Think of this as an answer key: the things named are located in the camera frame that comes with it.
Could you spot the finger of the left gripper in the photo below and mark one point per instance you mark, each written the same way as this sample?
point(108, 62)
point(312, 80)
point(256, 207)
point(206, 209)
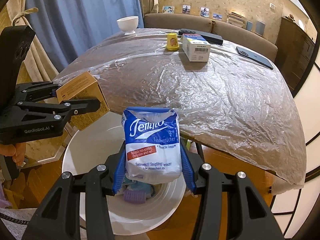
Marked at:
point(35, 91)
point(39, 111)

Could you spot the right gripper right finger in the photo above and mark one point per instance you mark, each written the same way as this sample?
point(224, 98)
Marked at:
point(249, 217)

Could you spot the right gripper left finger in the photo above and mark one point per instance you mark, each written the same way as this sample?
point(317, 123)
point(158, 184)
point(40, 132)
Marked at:
point(58, 215)

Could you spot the gold cardboard box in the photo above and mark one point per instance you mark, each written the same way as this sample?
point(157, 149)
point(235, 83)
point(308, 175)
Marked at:
point(84, 87)

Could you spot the purple hair roller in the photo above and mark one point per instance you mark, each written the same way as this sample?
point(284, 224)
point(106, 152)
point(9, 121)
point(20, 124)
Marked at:
point(134, 197)

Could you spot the blue white tissue pack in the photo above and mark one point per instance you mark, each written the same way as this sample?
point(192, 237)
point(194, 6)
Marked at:
point(152, 144)

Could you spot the person left hand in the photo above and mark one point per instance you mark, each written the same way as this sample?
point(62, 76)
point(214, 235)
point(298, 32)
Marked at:
point(16, 151)

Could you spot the beige curtain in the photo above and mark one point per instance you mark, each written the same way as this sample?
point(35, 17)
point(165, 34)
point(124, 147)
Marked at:
point(36, 65)

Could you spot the blue curtain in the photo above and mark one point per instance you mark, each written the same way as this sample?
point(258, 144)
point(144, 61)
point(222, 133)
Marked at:
point(68, 28)

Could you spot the white footed cup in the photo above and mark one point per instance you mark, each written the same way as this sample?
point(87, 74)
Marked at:
point(128, 24)

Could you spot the yellow small cup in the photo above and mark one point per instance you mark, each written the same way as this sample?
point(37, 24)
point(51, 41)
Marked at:
point(172, 42)

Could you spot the photo card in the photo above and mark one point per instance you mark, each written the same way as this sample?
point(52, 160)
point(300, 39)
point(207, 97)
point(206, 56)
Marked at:
point(168, 9)
point(217, 17)
point(186, 9)
point(204, 12)

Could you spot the white blue carton box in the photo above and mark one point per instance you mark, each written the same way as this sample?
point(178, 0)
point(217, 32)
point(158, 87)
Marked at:
point(196, 48)

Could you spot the dark blue smartphone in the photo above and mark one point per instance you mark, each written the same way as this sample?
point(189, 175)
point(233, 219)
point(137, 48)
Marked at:
point(255, 57)

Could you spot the black flat box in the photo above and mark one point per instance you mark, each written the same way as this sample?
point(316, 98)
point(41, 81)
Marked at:
point(209, 37)

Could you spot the dark wooden cabinet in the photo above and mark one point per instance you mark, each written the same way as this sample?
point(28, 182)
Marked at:
point(295, 48)

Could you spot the brown sofa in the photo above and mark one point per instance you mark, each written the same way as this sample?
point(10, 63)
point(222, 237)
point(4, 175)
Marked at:
point(225, 30)

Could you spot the grey speaker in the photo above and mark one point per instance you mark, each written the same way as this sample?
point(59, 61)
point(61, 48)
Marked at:
point(260, 28)

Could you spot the blue cylinder container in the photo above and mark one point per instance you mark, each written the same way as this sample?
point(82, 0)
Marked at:
point(249, 26)

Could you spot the stack of books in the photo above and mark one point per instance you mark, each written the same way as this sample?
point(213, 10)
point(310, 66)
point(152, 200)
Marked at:
point(237, 20)

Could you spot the white wall switch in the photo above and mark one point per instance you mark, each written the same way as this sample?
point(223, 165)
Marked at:
point(272, 6)

